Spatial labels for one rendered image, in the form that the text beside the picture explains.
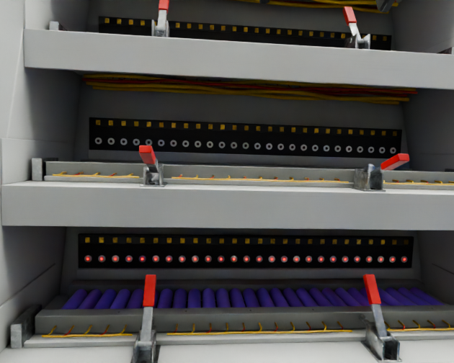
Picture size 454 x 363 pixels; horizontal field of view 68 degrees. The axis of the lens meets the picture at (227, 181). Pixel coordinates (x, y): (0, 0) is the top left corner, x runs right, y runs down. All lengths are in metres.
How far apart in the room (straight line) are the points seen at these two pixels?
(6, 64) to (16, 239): 0.20
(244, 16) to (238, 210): 0.45
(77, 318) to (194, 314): 0.14
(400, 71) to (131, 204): 0.38
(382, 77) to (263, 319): 0.35
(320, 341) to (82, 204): 0.32
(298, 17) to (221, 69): 0.35
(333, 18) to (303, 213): 0.48
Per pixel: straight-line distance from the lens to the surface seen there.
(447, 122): 0.65
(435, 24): 0.72
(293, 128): 0.60
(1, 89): 0.47
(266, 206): 0.39
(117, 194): 0.39
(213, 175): 0.43
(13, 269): 0.47
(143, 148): 0.34
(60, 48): 0.48
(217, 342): 0.43
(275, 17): 0.75
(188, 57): 0.45
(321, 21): 0.77
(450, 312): 0.56
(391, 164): 0.41
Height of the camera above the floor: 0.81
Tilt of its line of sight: 12 degrees up
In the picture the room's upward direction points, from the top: straight up
